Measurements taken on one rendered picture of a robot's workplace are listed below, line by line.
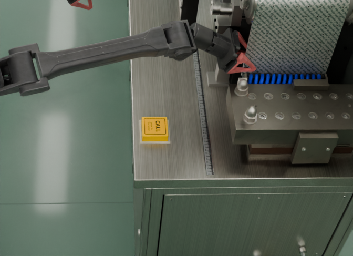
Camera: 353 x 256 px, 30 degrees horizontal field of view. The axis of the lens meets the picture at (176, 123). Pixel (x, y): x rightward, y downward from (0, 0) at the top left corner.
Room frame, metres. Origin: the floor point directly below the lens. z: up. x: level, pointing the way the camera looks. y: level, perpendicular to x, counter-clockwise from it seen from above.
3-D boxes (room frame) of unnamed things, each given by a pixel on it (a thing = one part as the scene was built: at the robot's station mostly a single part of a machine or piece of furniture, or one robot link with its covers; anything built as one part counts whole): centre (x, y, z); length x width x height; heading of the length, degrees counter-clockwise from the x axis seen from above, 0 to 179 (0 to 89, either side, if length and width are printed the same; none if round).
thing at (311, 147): (1.10, -0.37, 0.96); 0.10 x 0.03 x 0.11; 99
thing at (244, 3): (1.34, -0.13, 1.25); 0.07 x 0.02 x 0.07; 9
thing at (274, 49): (1.30, -0.28, 1.11); 0.23 x 0.01 x 0.18; 99
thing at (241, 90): (1.21, -0.16, 1.05); 0.04 x 0.04 x 0.04
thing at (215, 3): (1.36, -0.07, 1.18); 0.04 x 0.02 x 0.04; 9
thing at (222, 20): (1.37, -0.10, 1.05); 0.06 x 0.05 x 0.31; 99
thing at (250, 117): (1.12, -0.19, 1.05); 0.04 x 0.04 x 0.04
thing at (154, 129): (1.14, 0.06, 0.91); 0.07 x 0.07 x 0.02; 9
